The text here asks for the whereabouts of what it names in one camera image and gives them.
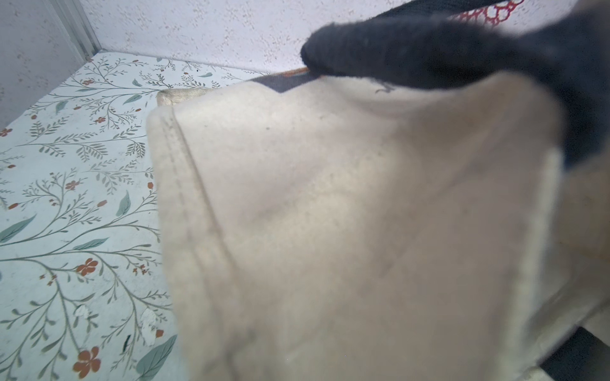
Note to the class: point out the cream canvas tote bag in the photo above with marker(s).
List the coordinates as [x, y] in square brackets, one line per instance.
[426, 199]

